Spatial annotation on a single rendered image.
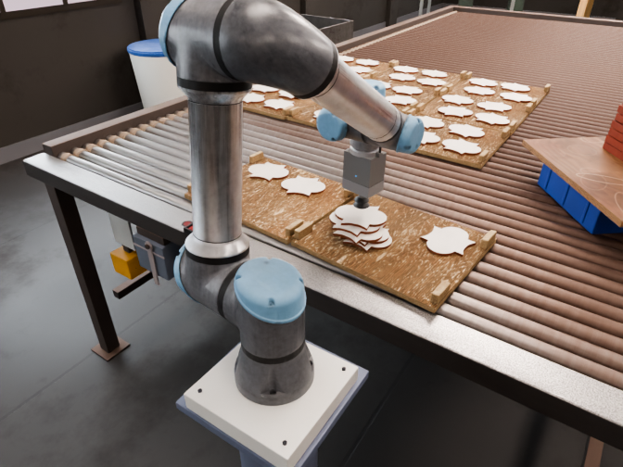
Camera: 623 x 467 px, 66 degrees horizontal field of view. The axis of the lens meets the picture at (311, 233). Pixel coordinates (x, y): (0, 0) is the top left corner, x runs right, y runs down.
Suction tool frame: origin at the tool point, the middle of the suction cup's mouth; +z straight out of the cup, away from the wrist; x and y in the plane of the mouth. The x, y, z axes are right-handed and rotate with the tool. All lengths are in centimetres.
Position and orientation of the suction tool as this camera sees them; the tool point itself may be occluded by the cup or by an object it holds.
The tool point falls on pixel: (361, 205)
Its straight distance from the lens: 125.3
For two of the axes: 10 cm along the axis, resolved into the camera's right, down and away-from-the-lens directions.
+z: 0.0, 8.4, 5.5
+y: -7.3, -3.8, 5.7
